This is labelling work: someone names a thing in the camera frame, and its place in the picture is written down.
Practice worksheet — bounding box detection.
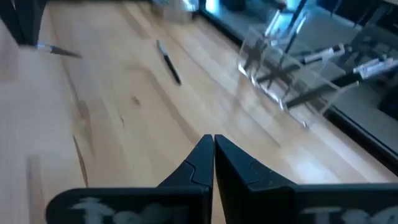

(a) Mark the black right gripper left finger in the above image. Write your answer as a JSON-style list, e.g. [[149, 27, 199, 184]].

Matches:
[[46, 135, 215, 224]]

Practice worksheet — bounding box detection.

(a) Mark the clear acrylic organizer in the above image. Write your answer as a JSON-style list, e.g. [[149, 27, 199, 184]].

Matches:
[[236, 24, 345, 128]]

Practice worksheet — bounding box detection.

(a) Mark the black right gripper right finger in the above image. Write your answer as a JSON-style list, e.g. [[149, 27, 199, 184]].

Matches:
[[215, 134, 398, 224]]

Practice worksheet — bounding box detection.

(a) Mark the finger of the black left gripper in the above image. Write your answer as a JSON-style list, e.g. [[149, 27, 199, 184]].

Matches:
[[0, 0, 47, 47]]

